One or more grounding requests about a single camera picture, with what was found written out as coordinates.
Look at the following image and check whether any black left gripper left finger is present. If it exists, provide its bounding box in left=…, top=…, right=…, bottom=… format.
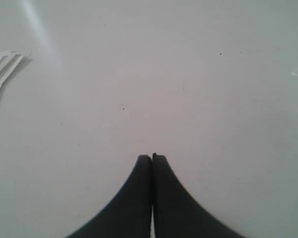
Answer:
left=69, top=155, right=152, bottom=238

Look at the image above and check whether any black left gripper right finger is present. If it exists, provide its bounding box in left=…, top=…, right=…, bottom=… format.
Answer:
left=152, top=153, right=242, bottom=238

